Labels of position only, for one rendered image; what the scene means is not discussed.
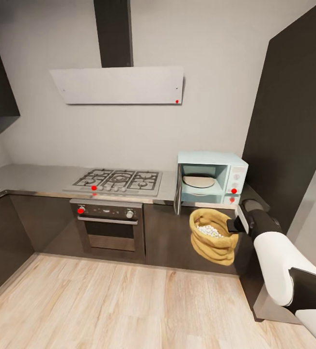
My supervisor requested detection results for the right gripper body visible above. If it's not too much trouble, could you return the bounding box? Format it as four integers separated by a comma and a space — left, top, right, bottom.
226, 217, 246, 233

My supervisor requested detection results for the microwave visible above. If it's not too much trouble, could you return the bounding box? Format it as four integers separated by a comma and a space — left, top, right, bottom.
174, 151, 248, 220

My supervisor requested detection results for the popcorn bag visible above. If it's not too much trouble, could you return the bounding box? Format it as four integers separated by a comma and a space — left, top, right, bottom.
190, 208, 239, 266

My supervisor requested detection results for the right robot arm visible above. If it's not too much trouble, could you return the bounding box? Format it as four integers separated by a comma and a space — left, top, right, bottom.
226, 199, 316, 338

